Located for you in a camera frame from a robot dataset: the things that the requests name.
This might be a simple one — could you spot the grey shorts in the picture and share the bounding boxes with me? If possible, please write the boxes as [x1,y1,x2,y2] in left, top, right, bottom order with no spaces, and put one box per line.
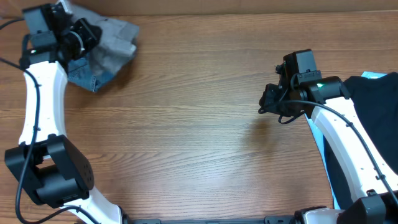
[69,1,139,74]

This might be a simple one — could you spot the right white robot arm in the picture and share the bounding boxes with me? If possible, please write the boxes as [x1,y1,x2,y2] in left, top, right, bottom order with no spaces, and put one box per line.
[259,77,397,223]

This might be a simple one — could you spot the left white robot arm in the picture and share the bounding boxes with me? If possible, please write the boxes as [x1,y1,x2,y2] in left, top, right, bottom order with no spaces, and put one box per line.
[5,19,129,223]

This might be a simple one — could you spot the folded blue denim shorts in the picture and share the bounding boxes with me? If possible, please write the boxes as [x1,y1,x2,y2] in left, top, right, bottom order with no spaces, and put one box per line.
[68,54,116,93]

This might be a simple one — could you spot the light blue garment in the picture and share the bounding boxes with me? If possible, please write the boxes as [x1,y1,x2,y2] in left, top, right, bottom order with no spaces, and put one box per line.
[306,71,388,210]

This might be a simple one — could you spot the black t-shirt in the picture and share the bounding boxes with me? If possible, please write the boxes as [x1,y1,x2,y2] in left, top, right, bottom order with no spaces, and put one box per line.
[321,72,397,209]

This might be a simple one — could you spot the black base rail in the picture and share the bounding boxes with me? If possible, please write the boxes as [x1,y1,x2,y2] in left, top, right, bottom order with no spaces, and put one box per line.
[122,206,326,224]

